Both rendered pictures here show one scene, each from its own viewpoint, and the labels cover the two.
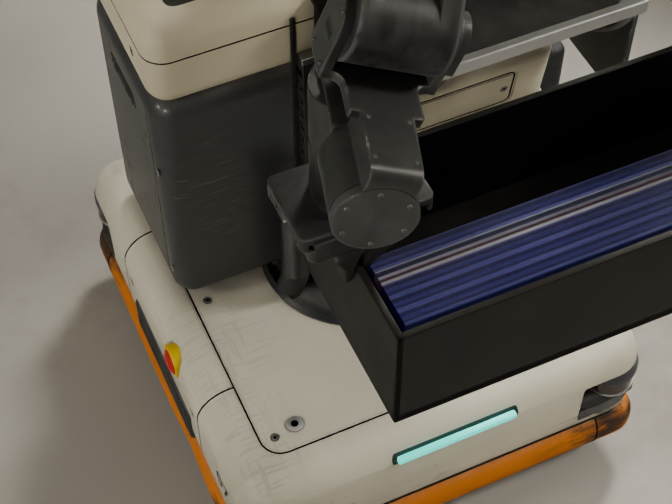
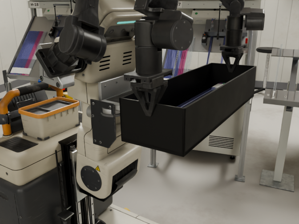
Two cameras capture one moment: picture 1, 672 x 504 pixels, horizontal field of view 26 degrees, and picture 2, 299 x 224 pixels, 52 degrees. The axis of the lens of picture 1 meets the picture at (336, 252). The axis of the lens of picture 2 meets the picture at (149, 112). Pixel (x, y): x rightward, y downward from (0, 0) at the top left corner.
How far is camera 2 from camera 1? 0.74 m
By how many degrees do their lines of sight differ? 42
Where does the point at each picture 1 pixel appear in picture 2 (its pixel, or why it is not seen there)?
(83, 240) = not seen: outside the picture
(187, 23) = (26, 154)
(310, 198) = (140, 74)
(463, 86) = (118, 135)
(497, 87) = not seen: hidden behind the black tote
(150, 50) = (16, 165)
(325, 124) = (147, 30)
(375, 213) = (183, 31)
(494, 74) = not seen: hidden behind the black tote
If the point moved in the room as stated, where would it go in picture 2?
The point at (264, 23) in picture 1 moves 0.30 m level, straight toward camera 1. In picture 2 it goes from (48, 152) to (81, 186)
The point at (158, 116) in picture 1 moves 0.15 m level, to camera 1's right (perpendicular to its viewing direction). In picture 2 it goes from (20, 192) to (59, 180)
